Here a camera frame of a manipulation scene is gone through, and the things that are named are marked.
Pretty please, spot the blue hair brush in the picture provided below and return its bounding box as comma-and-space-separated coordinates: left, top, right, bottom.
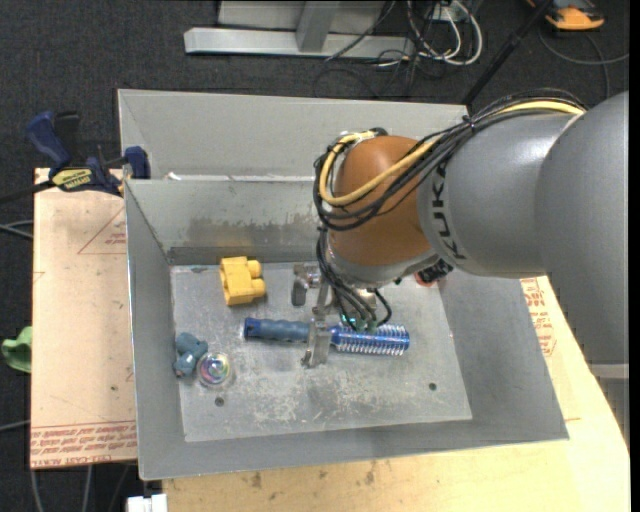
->
243, 316, 412, 357

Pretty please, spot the grey metal bin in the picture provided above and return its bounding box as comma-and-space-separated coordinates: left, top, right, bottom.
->
117, 88, 570, 481

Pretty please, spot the yellow toy brick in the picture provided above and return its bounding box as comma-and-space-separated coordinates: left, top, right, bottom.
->
218, 255, 268, 307

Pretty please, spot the clear iridescent ball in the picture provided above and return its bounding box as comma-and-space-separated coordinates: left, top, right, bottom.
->
195, 351, 235, 389

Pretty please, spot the blue-grey toy figure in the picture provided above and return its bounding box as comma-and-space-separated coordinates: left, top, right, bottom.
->
172, 331, 210, 381

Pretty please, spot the brown cardboard board, red print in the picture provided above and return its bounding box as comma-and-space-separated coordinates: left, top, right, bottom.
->
29, 167, 581, 470

